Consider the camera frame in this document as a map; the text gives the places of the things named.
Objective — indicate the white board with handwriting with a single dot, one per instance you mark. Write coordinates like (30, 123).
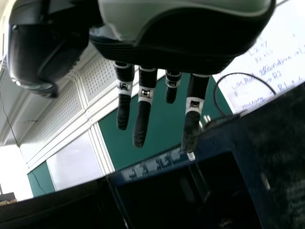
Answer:
(281, 35)

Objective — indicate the black oven with glass door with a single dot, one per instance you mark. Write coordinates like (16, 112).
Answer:
(274, 148)

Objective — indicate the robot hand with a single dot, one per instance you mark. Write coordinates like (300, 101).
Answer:
(181, 40)

